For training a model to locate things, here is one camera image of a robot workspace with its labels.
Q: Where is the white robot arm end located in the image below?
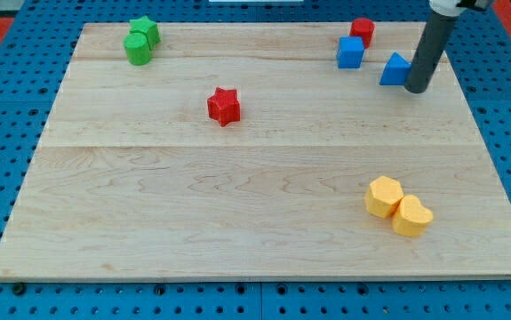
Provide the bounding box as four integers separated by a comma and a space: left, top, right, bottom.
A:
429, 0, 494, 17

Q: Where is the green cylinder block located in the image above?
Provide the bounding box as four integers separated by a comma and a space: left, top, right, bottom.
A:
124, 33, 152, 66

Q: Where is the blue cube block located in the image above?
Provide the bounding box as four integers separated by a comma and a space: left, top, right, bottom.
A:
336, 36, 365, 69

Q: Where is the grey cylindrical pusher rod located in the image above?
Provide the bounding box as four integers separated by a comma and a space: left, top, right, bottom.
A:
404, 11, 459, 93

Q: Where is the red cylinder block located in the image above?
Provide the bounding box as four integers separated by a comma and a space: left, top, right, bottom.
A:
349, 18, 376, 49

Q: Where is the green star block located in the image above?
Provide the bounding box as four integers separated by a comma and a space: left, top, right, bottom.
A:
129, 15, 162, 50

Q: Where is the blue triangle block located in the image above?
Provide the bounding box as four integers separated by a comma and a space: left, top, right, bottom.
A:
379, 52, 411, 85

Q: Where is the red star block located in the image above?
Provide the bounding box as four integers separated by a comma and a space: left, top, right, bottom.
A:
206, 87, 241, 127

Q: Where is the yellow hexagon block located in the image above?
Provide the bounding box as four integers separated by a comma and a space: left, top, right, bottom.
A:
363, 176, 404, 219

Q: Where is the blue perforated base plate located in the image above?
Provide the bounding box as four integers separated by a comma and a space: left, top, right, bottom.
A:
0, 0, 511, 319

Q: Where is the yellow heart block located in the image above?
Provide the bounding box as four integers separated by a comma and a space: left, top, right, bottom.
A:
392, 195, 434, 237

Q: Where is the wooden board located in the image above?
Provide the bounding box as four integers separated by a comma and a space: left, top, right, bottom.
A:
0, 22, 511, 283

